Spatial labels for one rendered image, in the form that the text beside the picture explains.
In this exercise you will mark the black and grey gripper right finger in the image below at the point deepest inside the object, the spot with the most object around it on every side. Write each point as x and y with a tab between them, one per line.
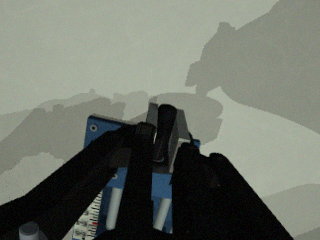
246	217

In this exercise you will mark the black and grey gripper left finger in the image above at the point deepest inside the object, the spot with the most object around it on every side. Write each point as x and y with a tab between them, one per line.
51	209

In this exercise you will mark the blue bench vise with black handwheel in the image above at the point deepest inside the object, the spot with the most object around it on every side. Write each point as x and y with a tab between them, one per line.
87	226

